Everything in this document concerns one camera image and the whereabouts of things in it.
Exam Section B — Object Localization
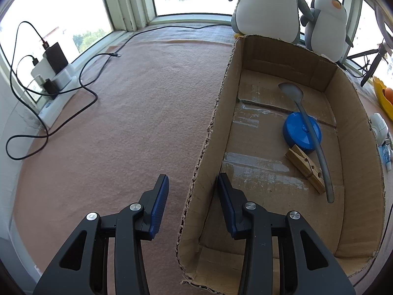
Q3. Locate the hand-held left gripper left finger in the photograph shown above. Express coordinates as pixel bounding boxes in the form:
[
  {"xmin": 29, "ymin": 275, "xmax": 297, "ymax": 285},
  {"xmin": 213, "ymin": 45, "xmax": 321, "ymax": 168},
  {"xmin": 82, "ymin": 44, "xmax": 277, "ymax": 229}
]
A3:
[{"xmin": 32, "ymin": 174, "xmax": 170, "ymax": 295}]

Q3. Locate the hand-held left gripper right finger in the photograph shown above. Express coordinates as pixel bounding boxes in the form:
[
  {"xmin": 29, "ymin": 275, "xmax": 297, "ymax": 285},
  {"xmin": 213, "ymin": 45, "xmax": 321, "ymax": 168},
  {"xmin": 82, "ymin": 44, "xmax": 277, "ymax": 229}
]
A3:
[{"xmin": 217, "ymin": 173, "xmax": 357, "ymax": 295}]

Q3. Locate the wooden clothespin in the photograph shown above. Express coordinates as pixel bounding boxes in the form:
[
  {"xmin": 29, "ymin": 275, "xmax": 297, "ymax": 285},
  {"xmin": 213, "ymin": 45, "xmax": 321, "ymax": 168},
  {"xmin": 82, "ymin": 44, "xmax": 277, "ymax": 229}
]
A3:
[{"xmin": 285, "ymin": 144, "xmax": 326, "ymax": 194}]

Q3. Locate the brown cardboard box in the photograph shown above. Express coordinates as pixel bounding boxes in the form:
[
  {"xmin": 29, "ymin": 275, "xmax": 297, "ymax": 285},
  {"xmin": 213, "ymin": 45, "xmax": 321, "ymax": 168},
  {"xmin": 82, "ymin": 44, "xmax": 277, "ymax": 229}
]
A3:
[{"xmin": 176, "ymin": 34, "xmax": 386, "ymax": 294}]

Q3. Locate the blue round lid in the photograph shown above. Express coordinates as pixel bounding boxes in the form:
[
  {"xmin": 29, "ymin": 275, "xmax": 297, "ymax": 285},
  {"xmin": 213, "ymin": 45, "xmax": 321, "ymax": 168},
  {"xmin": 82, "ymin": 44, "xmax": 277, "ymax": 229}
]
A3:
[{"xmin": 282, "ymin": 112, "xmax": 323, "ymax": 152}]

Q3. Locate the grey plastic spoon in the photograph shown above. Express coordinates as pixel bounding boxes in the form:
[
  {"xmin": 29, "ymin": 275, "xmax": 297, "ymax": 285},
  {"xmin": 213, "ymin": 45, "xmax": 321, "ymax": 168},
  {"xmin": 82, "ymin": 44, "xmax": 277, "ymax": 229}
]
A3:
[{"xmin": 278, "ymin": 82, "xmax": 335, "ymax": 204}]

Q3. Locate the small clear blue bottle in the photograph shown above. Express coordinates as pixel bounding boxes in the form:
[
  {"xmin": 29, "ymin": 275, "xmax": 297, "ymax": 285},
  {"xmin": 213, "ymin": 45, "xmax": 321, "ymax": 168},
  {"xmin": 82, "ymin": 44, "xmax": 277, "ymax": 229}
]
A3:
[{"xmin": 378, "ymin": 144, "xmax": 393, "ymax": 173}]

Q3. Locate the white plug-in vaporizer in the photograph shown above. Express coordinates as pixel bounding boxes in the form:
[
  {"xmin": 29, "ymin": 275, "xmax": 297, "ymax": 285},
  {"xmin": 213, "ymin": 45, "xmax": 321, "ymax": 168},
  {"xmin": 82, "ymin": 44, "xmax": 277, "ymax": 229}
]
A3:
[{"xmin": 368, "ymin": 113, "xmax": 389, "ymax": 146}]

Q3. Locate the white power strip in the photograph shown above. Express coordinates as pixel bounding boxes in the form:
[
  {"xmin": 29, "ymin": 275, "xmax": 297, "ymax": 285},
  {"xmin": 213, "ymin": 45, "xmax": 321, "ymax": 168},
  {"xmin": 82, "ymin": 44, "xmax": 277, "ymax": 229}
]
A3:
[{"xmin": 38, "ymin": 64, "xmax": 77, "ymax": 130}]

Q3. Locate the small black adapter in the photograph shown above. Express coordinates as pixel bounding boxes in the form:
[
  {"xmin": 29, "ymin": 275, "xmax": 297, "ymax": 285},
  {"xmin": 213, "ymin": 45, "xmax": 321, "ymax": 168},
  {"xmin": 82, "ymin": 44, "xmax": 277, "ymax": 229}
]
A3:
[{"xmin": 43, "ymin": 78, "xmax": 60, "ymax": 99}]

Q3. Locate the white charger block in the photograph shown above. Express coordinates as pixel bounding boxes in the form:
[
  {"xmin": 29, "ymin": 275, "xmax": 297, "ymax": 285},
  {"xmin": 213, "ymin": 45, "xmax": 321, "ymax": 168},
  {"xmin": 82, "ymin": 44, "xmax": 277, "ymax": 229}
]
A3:
[{"xmin": 31, "ymin": 58, "xmax": 57, "ymax": 82}]

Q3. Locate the black power adapter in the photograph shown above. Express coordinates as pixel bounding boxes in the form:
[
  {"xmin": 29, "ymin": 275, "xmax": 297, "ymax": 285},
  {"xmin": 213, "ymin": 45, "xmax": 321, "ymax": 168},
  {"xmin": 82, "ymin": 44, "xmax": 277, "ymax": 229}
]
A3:
[{"xmin": 42, "ymin": 42, "xmax": 69, "ymax": 74}]

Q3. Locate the yellow bowl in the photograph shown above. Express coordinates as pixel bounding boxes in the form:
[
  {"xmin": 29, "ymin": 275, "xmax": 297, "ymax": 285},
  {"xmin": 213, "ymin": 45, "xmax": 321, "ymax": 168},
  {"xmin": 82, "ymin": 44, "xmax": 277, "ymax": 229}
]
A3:
[{"xmin": 372, "ymin": 77, "xmax": 393, "ymax": 113}]

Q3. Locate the black tripod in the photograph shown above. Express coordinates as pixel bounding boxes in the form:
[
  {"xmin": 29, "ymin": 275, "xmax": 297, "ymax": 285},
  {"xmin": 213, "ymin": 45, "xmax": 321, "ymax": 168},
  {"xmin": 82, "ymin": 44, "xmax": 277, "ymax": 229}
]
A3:
[{"xmin": 347, "ymin": 41, "xmax": 389, "ymax": 87}]

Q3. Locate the large penguin plush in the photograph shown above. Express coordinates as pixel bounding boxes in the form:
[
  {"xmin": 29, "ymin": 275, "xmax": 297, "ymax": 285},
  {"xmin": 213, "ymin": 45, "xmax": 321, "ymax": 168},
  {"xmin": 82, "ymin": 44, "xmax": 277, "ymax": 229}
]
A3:
[{"xmin": 226, "ymin": 0, "xmax": 315, "ymax": 45}]

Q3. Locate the small penguin plush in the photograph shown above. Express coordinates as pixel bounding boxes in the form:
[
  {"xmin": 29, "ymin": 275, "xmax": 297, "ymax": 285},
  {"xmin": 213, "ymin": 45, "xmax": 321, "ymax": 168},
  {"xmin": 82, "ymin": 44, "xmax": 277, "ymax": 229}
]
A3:
[{"xmin": 300, "ymin": 0, "xmax": 354, "ymax": 63}]

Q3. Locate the black cable with loose plug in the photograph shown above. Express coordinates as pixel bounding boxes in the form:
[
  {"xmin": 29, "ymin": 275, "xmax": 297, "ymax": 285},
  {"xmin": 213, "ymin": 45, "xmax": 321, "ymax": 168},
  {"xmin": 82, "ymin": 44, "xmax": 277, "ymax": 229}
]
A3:
[{"xmin": 5, "ymin": 52, "xmax": 121, "ymax": 161}]

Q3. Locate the black charger cable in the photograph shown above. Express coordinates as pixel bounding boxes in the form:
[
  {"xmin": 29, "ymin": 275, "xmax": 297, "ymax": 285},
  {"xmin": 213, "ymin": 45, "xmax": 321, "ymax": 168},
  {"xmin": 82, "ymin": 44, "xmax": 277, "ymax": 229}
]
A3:
[{"xmin": 9, "ymin": 21, "xmax": 50, "ymax": 99}]

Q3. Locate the white window frame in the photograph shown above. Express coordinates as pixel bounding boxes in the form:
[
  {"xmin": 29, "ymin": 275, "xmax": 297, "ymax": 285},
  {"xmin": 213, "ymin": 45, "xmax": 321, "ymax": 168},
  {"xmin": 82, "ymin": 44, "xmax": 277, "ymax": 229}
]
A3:
[{"xmin": 0, "ymin": 0, "xmax": 393, "ymax": 105}]

